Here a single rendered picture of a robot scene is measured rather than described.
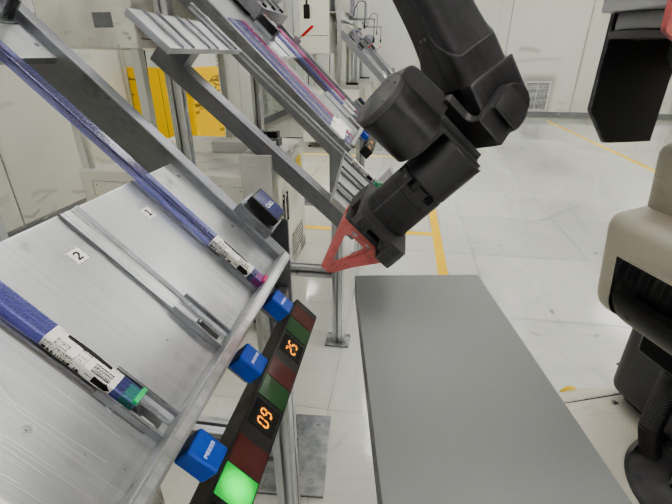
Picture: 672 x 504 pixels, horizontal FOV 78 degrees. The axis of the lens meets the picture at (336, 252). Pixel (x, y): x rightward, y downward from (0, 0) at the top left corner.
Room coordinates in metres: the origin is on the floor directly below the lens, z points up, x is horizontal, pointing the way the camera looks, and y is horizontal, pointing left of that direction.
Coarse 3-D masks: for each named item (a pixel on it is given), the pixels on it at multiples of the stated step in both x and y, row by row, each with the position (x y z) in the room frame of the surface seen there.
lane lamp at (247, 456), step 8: (240, 432) 0.27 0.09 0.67; (240, 440) 0.26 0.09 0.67; (248, 440) 0.27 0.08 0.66; (240, 448) 0.26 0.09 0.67; (248, 448) 0.26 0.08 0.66; (256, 448) 0.27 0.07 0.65; (232, 456) 0.25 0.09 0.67; (240, 456) 0.25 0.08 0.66; (248, 456) 0.25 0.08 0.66; (256, 456) 0.26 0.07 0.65; (264, 456) 0.26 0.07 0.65; (240, 464) 0.24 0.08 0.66; (248, 464) 0.25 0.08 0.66; (256, 464) 0.25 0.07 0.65; (264, 464) 0.26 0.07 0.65; (248, 472) 0.24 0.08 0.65; (256, 472) 0.25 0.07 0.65; (256, 480) 0.24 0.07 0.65
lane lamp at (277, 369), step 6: (276, 360) 0.37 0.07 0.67; (270, 366) 0.36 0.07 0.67; (276, 366) 0.37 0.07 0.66; (282, 366) 0.37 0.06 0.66; (270, 372) 0.35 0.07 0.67; (276, 372) 0.36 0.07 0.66; (282, 372) 0.36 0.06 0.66; (288, 372) 0.37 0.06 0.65; (294, 372) 0.38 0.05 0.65; (276, 378) 0.35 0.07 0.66; (282, 378) 0.36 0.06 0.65; (288, 378) 0.36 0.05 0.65; (294, 378) 0.37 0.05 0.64; (282, 384) 0.35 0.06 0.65; (288, 384) 0.35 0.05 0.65; (288, 390) 0.35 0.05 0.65
